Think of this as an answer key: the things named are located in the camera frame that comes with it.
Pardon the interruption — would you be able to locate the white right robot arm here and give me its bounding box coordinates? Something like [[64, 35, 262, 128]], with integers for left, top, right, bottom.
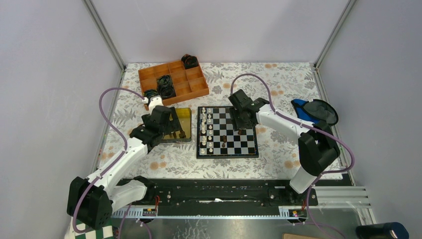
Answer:
[[228, 90, 340, 205]]

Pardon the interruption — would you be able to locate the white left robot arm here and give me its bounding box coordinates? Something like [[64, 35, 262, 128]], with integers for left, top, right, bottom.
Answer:
[[67, 106, 181, 230]]

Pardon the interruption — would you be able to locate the brown chess piece in tin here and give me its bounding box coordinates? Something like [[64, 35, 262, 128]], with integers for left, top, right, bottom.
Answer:
[[179, 130, 186, 138]]

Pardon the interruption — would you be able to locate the black white chess board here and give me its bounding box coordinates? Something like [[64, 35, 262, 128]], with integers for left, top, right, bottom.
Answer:
[[196, 106, 259, 159]]

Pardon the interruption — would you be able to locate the row of white chess pieces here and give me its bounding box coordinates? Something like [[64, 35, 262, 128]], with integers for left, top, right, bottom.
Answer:
[[198, 107, 214, 156]]

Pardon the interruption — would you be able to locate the gold metal tin tray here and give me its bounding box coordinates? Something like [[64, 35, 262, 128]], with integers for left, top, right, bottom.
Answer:
[[160, 107, 192, 144]]

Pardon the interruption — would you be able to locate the black roll in tray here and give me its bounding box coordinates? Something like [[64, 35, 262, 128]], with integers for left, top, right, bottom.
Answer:
[[157, 75, 176, 99]]

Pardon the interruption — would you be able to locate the orange compartment organizer tray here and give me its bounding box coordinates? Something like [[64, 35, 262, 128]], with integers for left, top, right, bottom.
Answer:
[[138, 60, 209, 106]]

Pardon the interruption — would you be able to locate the floral patterned table mat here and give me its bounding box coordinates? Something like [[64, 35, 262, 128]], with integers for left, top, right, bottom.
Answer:
[[99, 62, 343, 180]]

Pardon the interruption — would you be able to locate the black roll at tray corner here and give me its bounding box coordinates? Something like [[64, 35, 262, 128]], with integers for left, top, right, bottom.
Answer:
[[181, 54, 199, 70]]

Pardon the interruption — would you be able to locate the blue black cloth pouch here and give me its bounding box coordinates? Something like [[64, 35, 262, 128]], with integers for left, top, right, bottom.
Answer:
[[291, 99, 339, 126]]

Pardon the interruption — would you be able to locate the dark cylinder bottom right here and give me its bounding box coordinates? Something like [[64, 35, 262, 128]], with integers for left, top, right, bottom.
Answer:
[[355, 222, 410, 239]]

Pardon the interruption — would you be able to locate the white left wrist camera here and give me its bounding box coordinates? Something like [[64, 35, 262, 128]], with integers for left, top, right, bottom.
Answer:
[[148, 96, 164, 112]]

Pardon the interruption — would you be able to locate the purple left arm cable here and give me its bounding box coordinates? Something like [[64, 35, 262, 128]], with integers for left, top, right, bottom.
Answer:
[[72, 88, 147, 235]]

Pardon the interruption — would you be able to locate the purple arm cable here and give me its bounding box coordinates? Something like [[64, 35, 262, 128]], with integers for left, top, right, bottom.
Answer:
[[230, 73, 356, 237], [72, 88, 147, 235]]

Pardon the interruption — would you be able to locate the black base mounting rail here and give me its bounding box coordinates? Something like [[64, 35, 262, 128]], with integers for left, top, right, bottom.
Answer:
[[128, 179, 318, 219]]

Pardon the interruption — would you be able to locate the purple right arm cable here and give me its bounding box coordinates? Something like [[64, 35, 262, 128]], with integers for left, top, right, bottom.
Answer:
[[230, 73, 356, 237]]

